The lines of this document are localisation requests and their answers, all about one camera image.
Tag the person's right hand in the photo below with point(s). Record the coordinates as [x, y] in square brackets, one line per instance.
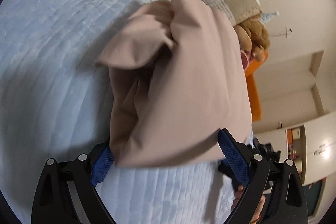
[257, 215]

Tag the pale pink large garment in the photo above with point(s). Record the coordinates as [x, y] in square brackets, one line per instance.
[177, 78]

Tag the light blue quilted bedspread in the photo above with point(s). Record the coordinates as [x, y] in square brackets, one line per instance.
[56, 104]

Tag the blue party hat toy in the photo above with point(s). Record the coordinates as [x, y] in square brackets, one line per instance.
[265, 18]

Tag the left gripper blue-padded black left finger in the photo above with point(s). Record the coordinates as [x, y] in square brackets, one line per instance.
[52, 201]

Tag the brown teddy bear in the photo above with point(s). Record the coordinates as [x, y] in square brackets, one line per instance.
[253, 38]

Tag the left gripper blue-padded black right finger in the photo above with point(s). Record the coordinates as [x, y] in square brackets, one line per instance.
[286, 202]

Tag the wall socket with cable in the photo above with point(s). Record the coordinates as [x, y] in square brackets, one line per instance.
[286, 33]

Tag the pink round plush toy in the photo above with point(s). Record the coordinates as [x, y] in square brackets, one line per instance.
[246, 58]

